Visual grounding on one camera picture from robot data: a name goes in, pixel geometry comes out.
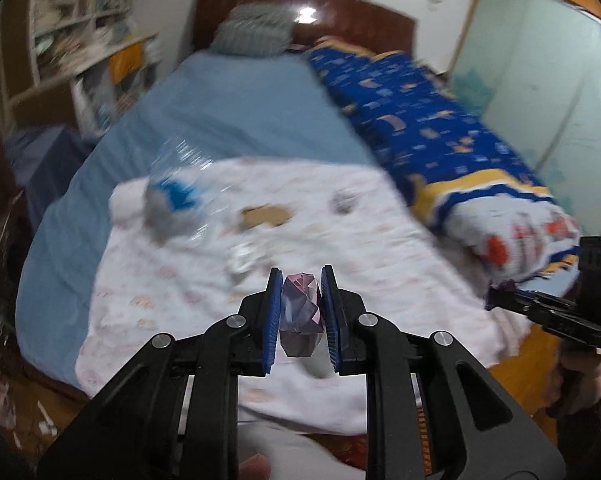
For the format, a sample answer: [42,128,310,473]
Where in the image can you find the pink paper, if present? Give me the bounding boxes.
[279,273,323,358]

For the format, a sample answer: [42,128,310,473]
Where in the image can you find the white tissue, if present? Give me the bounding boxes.
[227,242,264,276]

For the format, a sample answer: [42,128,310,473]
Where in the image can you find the round cardboard piece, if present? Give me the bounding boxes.
[241,205,293,229]

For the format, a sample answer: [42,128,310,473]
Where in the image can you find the small white paper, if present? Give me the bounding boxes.
[331,190,359,216]

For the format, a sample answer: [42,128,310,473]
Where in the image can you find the purple wrapper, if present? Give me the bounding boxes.
[485,281,517,311]

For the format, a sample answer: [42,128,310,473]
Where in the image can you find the orange plastic trash basket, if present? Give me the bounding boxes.
[309,404,434,478]

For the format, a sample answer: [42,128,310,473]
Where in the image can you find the person right hand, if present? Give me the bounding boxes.
[545,344,601,419]

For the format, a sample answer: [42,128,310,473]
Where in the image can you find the white patterned cloth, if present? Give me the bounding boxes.
[74,156,531,436]

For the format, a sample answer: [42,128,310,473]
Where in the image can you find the blue star moon quilt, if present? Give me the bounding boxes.
[308,37,581,282]

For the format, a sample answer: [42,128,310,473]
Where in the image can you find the crushed clear plastic bottle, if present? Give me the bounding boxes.
[143,138,228,246]

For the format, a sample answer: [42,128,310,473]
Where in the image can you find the blue bed sheet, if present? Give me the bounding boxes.
[15,51,375,386]

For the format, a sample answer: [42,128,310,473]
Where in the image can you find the glass sliding door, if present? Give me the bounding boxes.
[449,0,601,234]

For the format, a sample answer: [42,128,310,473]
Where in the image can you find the dark blue cloth heap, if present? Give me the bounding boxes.
[3,125,99,232]

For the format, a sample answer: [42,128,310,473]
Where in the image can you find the grey plaid pillow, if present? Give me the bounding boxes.
[209,2,296,58]

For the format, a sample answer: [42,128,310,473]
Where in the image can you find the dark wooden headboard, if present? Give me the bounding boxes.
[191,0,417,55]

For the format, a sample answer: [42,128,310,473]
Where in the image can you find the wooden bookshelf with books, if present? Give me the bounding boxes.
[0,0,160,136]

